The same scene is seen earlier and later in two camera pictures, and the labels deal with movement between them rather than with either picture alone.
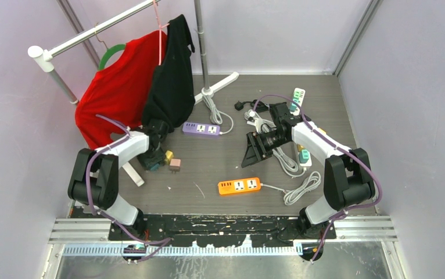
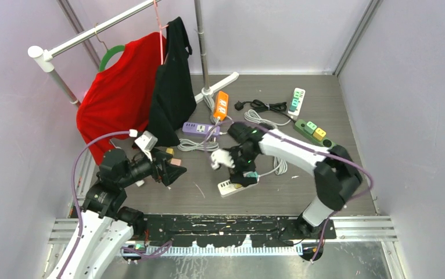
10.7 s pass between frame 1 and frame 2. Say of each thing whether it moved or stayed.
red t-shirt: stayed
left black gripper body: moved
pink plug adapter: stayed
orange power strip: moved
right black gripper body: moved
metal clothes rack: stayed
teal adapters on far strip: stayed
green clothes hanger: stayed
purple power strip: stayed
